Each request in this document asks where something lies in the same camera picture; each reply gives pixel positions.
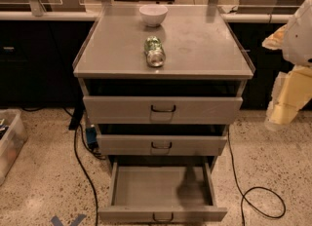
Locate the green soda can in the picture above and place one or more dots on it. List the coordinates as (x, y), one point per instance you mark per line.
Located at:
(154, 52)

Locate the yellow foam covered gripper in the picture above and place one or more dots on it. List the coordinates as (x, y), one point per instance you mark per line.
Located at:
(300, 38)

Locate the grey bottom drawer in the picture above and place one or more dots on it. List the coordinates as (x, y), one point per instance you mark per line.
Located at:
(161, 190)

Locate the blue power box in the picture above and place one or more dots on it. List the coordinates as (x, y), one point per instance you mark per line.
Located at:
(91, 137)

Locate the grey metal drawer cabinet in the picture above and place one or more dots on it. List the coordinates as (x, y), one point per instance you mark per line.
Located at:
(197, 42)

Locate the clear plastic storage bin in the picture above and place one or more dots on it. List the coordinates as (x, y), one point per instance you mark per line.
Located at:
(13, 135)

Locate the white ceramic bowl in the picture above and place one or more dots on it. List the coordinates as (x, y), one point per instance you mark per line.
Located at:
(153, 14)

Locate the grey top drawer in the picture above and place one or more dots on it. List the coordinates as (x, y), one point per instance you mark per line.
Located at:
(161, 101)

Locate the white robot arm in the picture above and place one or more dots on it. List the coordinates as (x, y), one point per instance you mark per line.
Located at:
(294, 38)

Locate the grey drawer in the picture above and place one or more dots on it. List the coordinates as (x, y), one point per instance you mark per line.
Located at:
(161, 101)
(161, 190)
(161, 139)

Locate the grey middle drawer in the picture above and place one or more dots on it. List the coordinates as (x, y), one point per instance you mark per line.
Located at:
(161, 139)

